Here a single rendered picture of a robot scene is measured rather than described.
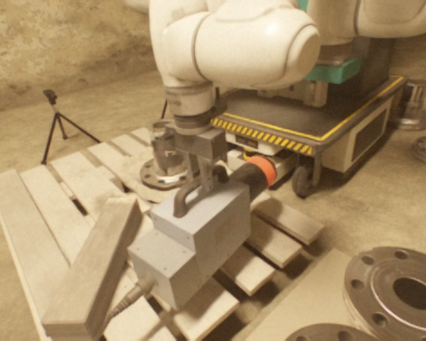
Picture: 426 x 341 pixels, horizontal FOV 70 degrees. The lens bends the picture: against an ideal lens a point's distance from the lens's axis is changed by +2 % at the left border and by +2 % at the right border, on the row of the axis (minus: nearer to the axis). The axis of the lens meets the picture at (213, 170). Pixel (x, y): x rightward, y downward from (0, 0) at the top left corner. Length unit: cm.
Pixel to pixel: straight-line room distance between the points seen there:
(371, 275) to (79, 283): 69
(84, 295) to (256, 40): 68
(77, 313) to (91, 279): 9
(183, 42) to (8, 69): 288
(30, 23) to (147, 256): 286
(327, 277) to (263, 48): 81
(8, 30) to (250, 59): 298
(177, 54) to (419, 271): 68
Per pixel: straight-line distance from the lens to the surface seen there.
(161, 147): 115
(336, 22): 112
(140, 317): 86
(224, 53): 45
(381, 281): 78
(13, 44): 331
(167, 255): 67
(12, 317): 123
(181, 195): 65
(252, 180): 81
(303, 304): 100
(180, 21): 52
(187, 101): 56
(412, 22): 106
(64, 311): 83
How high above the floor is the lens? 84
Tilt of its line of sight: 32 degrees down
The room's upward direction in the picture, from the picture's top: 6 degrees counter-clockwise
